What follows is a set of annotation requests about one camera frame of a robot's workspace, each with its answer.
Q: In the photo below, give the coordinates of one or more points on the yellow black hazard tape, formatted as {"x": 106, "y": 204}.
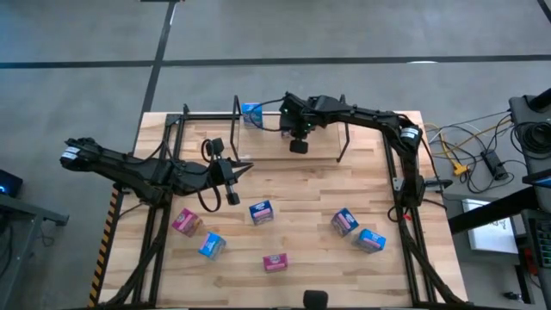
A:
{"x": 103, "y": 249}

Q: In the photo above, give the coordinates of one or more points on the white board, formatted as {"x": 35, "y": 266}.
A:
{"x": 493, "y": 239}

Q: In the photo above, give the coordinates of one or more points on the silver mounting bracket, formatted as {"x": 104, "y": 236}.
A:
{"x": 398, "y": 184}

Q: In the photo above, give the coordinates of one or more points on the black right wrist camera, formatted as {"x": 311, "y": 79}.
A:
{"x": 298, "y": 146}

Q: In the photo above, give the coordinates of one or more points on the black power adapter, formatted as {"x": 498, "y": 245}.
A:
{"x": 494, "y": 165}

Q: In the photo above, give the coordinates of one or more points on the Raisin Bran cereal box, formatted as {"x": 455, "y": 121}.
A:
{"x": 275, "y": 262}
{"x": 186, "y": 221}

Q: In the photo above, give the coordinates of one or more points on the black keyboard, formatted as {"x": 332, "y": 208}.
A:
{"x": 544, "y": 241}

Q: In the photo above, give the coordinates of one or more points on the small black floor device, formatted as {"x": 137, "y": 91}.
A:
{"x": 512, "y": 296}

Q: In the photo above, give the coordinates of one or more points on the black aluminium table frame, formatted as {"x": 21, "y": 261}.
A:
{"x": 202, "y": 116}

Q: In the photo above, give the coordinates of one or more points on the black rounded object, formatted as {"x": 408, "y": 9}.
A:
{"x": 315, "y": 300}

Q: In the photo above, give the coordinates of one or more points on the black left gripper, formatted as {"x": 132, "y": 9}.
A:
{"x": 221, "y": 172}

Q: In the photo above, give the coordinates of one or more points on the black device blue light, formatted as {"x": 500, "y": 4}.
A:
{"x": 9, "y": 183}

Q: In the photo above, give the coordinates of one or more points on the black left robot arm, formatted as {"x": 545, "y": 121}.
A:
{"x": 129, "y": 168}

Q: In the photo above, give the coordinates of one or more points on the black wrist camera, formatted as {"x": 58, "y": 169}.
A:
{"x": 233, "y": 197}
{"x": 298, "y": 146}

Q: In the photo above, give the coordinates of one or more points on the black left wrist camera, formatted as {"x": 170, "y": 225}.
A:
{"x": 233, "y": 197}

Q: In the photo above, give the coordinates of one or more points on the black equipment stand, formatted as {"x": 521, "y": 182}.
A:
{"x": 523, "y": 109}

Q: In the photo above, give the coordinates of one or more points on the grey metal desk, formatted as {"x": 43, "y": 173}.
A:
{"x": 26, "y": 211}

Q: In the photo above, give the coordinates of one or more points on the yellow power plug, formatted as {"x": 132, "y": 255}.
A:
{"x": 459, "y": 169}

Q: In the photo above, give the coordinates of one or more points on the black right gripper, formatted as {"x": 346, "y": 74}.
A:
{"x": 299, "y": 116}

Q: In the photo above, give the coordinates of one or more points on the computer monitor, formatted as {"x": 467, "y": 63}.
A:
{"x": 538, "y": 180}

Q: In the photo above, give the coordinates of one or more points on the Rice Krispies cereal box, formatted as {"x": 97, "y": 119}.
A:
{"x": 370, "y": 240}
{"x": 211, "y": 245}
{"x": 254, "y": 113}

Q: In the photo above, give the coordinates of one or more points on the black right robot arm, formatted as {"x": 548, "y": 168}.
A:
{"x": 366, "y": 116}

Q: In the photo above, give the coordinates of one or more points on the wooden shelf black metal legs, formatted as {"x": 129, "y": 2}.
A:
{"x": 267, "y": 146}

